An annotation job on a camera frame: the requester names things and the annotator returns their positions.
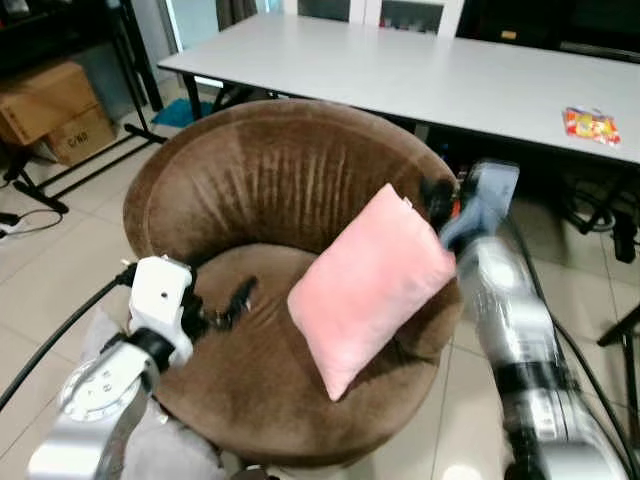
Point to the grey pillow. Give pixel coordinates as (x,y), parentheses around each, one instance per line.
(170,440)

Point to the pink pillow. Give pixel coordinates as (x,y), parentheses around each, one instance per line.
(365,290)

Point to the blue floor mat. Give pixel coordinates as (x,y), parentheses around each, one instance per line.
(180,112)

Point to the black metal rack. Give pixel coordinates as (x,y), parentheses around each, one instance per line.
(135,60)

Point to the long white table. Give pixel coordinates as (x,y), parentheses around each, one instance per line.
(400,70)

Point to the white chair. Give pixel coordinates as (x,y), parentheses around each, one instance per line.
(415,12)
(325,8)

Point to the large plain cardboard box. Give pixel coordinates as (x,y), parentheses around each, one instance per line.
(40,100)

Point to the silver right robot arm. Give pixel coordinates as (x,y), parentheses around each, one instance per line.
(510,320)

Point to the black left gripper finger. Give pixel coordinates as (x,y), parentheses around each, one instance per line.
(243,294)
(224,321)

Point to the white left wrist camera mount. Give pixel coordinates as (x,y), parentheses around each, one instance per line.
(160,295)

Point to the red yellow snack packet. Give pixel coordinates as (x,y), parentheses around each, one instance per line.
(590,125)

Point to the black metal stand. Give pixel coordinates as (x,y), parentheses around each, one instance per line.
(628,335)

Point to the brown round velvet sofa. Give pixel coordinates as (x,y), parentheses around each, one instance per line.
(270,170)

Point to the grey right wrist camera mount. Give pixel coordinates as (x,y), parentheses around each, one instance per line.
(490,195)

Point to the small printed cardboard box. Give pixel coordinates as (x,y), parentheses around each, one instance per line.
(85,135)

